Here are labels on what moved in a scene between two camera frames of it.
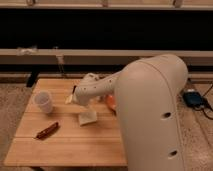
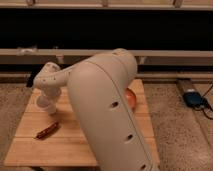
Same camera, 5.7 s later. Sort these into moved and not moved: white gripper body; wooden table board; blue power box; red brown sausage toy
Moved: white gripper body
Not moved: wooden table board; red brown sausage toy; blue power box
